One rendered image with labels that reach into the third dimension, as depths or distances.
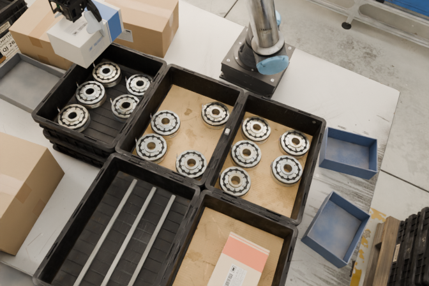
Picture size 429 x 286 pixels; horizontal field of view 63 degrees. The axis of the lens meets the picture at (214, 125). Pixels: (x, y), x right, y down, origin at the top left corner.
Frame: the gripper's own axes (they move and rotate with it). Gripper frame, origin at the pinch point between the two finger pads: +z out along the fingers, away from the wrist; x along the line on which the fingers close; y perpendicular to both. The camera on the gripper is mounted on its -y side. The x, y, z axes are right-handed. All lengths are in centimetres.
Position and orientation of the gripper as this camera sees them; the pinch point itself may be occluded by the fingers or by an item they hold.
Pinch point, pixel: (86, 26)
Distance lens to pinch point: 119.6
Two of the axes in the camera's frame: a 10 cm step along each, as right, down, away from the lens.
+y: -4.5, 7.4, -5.0
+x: 8.9, 4.2, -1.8
